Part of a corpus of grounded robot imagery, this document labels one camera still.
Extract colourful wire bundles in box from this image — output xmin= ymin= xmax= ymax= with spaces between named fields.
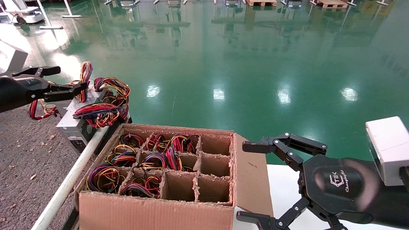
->
xmin=164 ymin=145 xmax=183 ymax=172

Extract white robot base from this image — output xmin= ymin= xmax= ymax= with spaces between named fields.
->
xmin=0 ymin=0 xmax=45 ymax=25

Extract colourful wire bundle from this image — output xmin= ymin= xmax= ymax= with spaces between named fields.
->
xmin=56 ymin=102 xmax=129 ymax=154

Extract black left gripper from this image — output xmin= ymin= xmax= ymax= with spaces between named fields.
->
xmin=0 ymin=66 xmax=88 ymax=113

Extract white table frame pipe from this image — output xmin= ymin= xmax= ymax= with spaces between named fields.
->
xmin=31 ymin=126 xmax=110 ymax=230

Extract white stand pole with foot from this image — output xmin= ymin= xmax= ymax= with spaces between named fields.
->
xmin=62 ymin=0 xmax=82 ymax=18
xmin=36 ymin=0 xmax=64 ymax=30

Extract grey power supply with cables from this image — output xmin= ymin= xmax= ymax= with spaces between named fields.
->
xmin=148 ymin=134 xmax=170 ymax=153
xmin=86 ymin=164 xmax=122 ymax=194
xmin=107 ymin=144 xmax=138 ymax=167
xmin=94 ymin=77 xmax=131 ymax=112
xmin=27 ymin=80 xmax=72 ymax=121
xmin=139 ymin=153 xmax=166 ymax=170
xmin=72 ymin=61 xmax=107 ymax=104
xmin=120 ymin=176 xmax=161 ymax=198
xmin=120 ymin=134 xmax=145 ymax=149

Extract wooden pallet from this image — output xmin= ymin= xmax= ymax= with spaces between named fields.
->
xmin=316 ymin=0 xmax=349 ymax=9
xmin=245 ymin=0 xmax=277 ymax=7

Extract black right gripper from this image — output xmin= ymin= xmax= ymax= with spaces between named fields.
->
xmin=236 ymin=132 xmax=409 ymax=230

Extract coloured wires inside box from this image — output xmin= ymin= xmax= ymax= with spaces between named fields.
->
xmin=169 ymin=134 xmax=197 ymax=154

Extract brown cardboard box with dividers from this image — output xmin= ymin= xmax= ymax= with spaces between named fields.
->
xmin=74 ymin=124 xmax=274 ymax=230

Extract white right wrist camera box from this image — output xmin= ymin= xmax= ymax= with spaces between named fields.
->
xmin=365 ymin=116 xmax=409 ymax=187

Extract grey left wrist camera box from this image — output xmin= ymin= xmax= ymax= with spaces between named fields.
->
xmin=0 ymin=40 xmax=28 ymax=76

